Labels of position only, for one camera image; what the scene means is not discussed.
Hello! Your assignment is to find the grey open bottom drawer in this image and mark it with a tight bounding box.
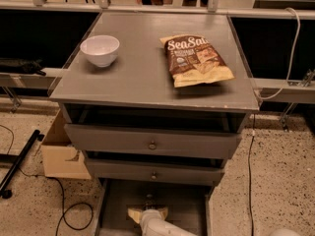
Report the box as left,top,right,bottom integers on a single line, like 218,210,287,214
95,180,212,236

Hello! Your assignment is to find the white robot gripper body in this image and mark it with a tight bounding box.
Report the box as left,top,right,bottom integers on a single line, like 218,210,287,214
140,209,164,229

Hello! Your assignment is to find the brown sea salt chip bag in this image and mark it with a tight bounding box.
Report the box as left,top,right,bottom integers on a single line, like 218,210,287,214
160,34,234,88

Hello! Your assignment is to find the grey middle drawer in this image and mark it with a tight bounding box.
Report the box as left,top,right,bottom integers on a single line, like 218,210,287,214
86,158,224,186

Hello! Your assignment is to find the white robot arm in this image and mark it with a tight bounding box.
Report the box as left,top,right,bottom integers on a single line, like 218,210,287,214
127,206,197,236

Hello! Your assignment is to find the metal barrier rail frame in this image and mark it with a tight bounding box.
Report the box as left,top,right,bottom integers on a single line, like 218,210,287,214
0,0,315,131

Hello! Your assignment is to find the white cable on rail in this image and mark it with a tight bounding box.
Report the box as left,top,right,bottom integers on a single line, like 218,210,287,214
254,7,301,101

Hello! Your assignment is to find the white ceramic bowl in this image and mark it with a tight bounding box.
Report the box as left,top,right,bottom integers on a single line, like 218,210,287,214
80,35,120,67

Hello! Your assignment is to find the grey top drawer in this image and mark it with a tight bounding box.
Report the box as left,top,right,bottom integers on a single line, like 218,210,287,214
64,124,241,158

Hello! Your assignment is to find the black metal stand pole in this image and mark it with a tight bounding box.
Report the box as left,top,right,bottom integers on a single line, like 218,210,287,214
0,130,44,199

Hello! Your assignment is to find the clear plastic water bottle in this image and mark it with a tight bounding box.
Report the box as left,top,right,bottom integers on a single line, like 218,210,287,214
143,193,156,210

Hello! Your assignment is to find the black floor cable right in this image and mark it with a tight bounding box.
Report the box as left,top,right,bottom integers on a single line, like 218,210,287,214
247,113,256,236

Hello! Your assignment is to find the cardboard box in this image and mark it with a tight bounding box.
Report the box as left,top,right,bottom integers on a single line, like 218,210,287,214
40,111,92,180

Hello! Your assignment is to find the black cloth on rail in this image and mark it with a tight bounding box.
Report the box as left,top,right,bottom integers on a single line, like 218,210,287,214
0,58,46,76

